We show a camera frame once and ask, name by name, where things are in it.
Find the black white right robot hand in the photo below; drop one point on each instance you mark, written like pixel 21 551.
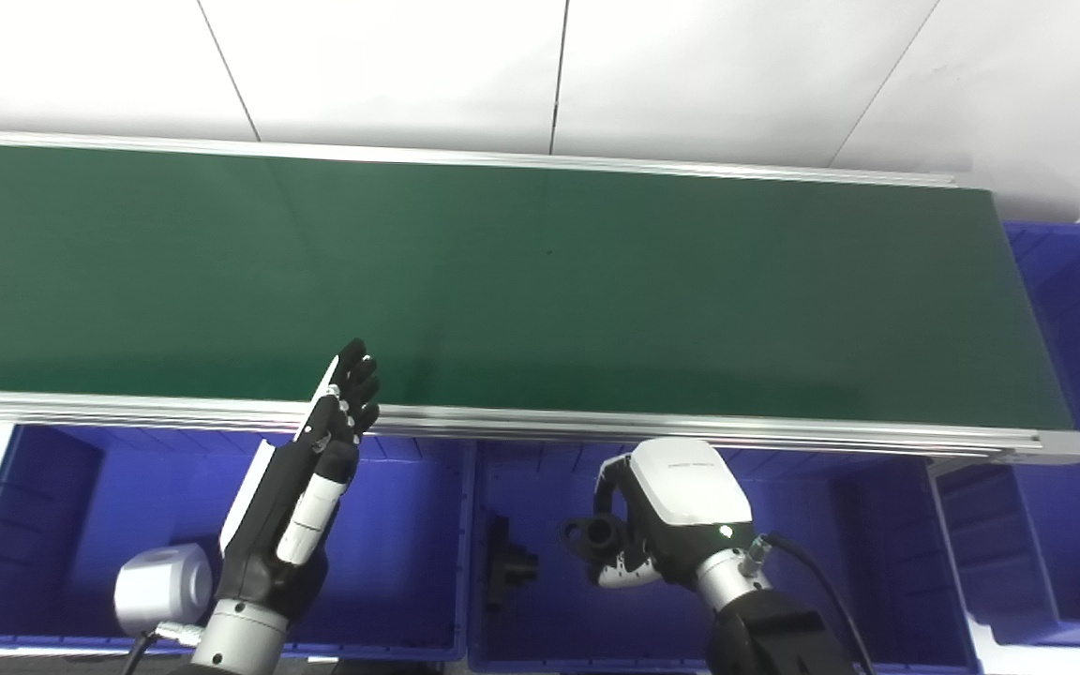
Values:
pixel 690 487

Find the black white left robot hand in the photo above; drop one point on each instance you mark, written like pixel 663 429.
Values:
pixel 277 525

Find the black flanged part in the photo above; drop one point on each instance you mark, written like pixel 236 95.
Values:
pixel 596 536

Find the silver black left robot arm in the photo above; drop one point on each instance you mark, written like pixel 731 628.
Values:
pixel 240 642

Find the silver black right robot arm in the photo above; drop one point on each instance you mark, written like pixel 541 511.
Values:
pixel 765 628

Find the green conveyor belt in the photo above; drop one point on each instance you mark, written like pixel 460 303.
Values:
pixel 549 281
pixel 596 427

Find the blue plastic bin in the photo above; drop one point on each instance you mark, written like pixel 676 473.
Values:
pixel 1065 375
pixel 409 544
pixel 831 562

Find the black machined part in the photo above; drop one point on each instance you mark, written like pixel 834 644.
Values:
pixel 502 567

